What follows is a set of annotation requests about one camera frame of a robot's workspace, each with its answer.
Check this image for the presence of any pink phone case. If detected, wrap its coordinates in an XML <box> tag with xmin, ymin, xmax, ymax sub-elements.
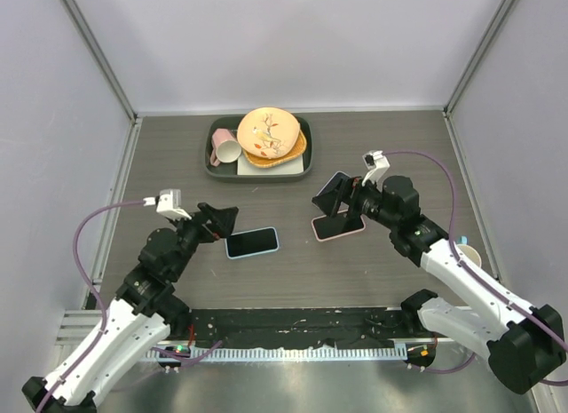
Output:
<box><xmin>310</xmin><ymin>212</ymin><xmax>367</xmax><ymax>243</ymax></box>

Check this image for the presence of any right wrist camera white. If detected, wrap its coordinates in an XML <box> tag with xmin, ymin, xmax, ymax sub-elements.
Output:
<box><xmin>361</xmin><ymin>150</ymin><xmax>390</xmax><ymax>187</ymax></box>

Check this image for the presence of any dark green tray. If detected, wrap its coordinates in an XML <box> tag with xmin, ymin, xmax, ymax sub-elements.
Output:
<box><xmin>202</xmin><ymin>114</ymin><xmax>315</xmax><ymax>184</ymax></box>

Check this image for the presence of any white phone black screen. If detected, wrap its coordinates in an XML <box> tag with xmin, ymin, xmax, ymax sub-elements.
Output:
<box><xmin>312</xmin><ymin>212</ymin><xmax>365</xmax><ymax>241</ymax></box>

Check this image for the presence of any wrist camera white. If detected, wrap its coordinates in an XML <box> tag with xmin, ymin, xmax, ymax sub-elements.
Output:
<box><xmin>143</xmin><ymin>188</ymin><xmax>192</xmax><ymax>221</ymax></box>
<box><xmin>361</xmin><ymin>150</ymin><xmax>390</xmax><ymax>187</ymax></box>

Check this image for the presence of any white square plate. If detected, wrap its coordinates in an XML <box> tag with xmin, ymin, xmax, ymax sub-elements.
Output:
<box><xmin>236</xmin><ymin>155</ymin><xmax>304</xmax><ymax>177</ymax></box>

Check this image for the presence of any light blue cup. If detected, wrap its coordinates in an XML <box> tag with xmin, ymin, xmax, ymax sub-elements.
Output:
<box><xmin>456</xmin><ymin>236</ymin><xmax>483</xmax><ymax>267</ymax></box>

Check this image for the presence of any pink mug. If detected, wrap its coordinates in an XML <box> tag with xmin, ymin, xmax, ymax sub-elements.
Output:
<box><xmin>209</xmin><ymin>128</ymin><xmax>242</xmax><ymax>167</ymax></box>

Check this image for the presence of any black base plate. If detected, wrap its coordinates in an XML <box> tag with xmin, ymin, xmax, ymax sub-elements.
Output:
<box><xmin>170</xmin><ymin>307</ymin><xmax>434</xmax><ymax>350</ymax></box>

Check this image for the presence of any peach floral plate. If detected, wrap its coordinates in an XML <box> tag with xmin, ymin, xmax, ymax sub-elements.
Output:
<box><xmin>236</xmin><ymin>107</ymin><xmax>300</xmax><ymax>160</ymax></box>

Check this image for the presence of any light blue phone case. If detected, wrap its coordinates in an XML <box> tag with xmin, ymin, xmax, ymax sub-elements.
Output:
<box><xmin>224</xmin><ymin>226</ymin><xmax>280</xmax><ymax>260</ymax></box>

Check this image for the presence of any green phone black screen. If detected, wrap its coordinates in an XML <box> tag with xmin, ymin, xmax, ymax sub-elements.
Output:
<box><xmin>226</xmin><ymin>227</ymin><xmax>277</xmax><ymax>258</ymax></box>

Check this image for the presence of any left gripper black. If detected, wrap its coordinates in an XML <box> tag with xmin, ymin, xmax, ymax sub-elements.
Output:
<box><xmin>169</xmin><ymin>203</ymin><xmax>238</xmax><ymax>280</ymax></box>

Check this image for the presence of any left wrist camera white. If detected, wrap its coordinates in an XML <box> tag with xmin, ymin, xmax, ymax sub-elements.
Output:
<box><xmin>143</xmin><ymin>188</ymin><xmax>192</xmax><ymax>221</ymax></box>

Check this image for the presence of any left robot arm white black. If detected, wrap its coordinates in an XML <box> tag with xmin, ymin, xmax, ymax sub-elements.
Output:
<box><xmin>22</xmin><ymin>197</ymin><xmax>239</xmax><ymax>412</ymax></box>

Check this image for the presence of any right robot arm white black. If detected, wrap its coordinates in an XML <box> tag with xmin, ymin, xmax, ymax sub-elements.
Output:
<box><xmin>312</xmin><ymin>176</ymin><xmax>567</xmax><ymax>394</ymax></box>

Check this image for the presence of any white slotted cable duct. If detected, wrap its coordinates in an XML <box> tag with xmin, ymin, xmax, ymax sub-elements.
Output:
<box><xmin>141</xmin><ymin>345</ymin><xmax>407</xmax><ymax>361</ymax></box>

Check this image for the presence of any lilac phone case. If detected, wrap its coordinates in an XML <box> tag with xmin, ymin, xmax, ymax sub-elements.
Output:
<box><xmin>317</xmin><ymin>171</ymin><xmax>349</xmax><ymax>198</ymax></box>

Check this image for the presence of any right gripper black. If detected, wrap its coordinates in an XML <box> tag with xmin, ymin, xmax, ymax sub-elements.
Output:
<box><xmin>313</xmin><ymin>173</ymin><xmax>399</xmax><ymax>231</ymax></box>

